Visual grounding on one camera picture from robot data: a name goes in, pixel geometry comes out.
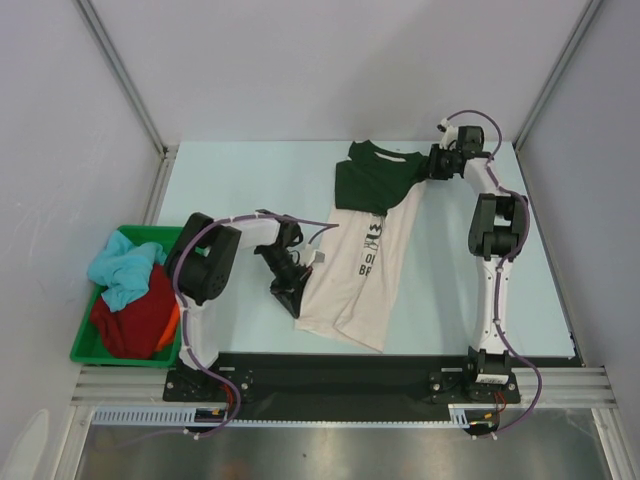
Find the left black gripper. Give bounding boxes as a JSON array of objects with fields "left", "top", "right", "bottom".
[{"left": 256, "top": 244, "right": 312, "bottom": 318}]

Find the white and green t-shirt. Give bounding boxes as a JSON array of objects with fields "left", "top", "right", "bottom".
[{"left": 294, "top": 141, "right": 428, "bottom": 352}]

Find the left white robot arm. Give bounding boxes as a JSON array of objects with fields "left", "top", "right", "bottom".
[{"left": 165, "top": 210, "right": 312, "bottom": 400}]

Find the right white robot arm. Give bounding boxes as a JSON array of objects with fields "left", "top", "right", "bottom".
[{"left": 428, "top": 119, "right": 530, "bottom": 402}]

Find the orange t-shirt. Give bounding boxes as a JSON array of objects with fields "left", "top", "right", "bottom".
[{"left": 154, "top": 303, "right": 181, "bottom": 352}]

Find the light blue t-shirt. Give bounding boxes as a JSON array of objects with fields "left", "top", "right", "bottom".
[{"left": 87, "top": 230, "right": 167, "bottom": 313}]

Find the dark red t-shirt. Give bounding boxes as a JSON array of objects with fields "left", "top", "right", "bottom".
[{"left": 89, "top": 265, "right": 177, "bottom": 360}]

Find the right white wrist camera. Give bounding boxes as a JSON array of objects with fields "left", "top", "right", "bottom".
[{"left": 437, "top": 118, "right": 459, "bottom": 150}]

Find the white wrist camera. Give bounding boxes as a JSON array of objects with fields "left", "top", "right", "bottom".
[
  {"left": 300, "top": 243, "right": 326, "bottom": 267},
  {"left": 437, "top": 118, "right": 459, "bottom": 150}
]

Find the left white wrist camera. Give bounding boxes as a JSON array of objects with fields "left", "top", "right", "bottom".
[{"left": 300, "top": 243, "right": 326, "bottom": 267}]

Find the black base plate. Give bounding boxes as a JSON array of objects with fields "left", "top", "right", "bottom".
[{"left": 163, "top": 352, "right": 584, "bottom": 422}]

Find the right aluminium corner post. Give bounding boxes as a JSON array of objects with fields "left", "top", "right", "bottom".
[{"left": 512, "top": 0, "right": 606, "bottom": 153}]

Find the aluminium corner post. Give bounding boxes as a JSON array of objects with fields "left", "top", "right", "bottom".
[
  {"left": 72, "top": 0, "right": 167, "bottom": 158},
  {"left": 512, "top": 0, "right": 606, "bottom": 153}
]

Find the grey slotted cable duct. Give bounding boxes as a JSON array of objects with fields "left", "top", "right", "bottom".
[{"left": 92, "top": 406, "right": 480, "bottom": 429}]

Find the aluminium frame rail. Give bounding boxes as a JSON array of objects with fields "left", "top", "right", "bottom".
[{"left": 70, "top": 366, "right": 618, "bottom": 409}]

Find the left aluminium corner post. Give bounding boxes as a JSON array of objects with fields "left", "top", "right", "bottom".
[{"left": 72, "top": 0, "right": 167, "bottom": 158}]

